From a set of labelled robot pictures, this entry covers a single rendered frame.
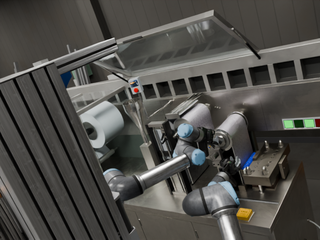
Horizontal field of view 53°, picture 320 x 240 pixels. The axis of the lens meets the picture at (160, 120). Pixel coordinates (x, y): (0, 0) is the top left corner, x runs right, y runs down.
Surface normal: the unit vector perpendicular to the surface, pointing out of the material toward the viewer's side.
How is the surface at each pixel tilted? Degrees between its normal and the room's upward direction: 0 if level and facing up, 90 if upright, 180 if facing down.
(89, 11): 90
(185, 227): 90
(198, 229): 90
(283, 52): 90
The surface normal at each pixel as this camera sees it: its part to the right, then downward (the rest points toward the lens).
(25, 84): 0.75, -0.04
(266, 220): -0.32, -0.90
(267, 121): -0.56, 0.44
